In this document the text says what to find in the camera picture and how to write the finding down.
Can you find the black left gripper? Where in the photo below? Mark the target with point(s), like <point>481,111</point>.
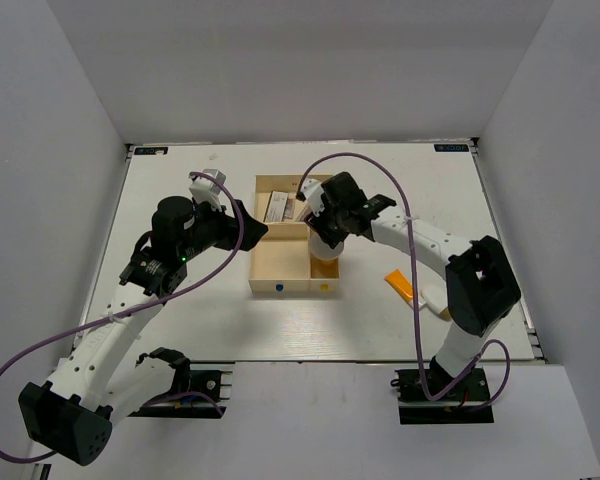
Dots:
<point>229,224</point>

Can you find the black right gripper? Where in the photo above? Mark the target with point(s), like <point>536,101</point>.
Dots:
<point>317,225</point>

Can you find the glitter eyeshadow palette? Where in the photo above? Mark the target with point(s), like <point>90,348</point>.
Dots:
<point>292,210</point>

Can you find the round cream powder puff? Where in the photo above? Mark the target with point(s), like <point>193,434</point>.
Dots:
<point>322,251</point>

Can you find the orange cosmetic tube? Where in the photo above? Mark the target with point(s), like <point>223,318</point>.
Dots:
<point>402,286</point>

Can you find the white bottle with cork cap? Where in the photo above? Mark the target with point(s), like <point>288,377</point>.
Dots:
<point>435,299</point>

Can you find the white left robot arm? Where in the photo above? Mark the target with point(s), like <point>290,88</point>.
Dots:
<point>74,411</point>

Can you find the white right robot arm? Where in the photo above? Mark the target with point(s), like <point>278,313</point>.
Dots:
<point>479,281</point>

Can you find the cream wooden organizer box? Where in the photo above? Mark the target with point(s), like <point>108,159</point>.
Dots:
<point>281,263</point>

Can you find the dark table corner label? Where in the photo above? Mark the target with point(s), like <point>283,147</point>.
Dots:
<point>448,148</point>

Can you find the left table corner label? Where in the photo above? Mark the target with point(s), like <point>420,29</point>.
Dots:
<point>150,151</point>

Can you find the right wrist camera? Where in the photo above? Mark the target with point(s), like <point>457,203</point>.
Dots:
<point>310,195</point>

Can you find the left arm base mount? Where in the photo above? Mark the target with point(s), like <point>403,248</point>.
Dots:
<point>202,392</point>

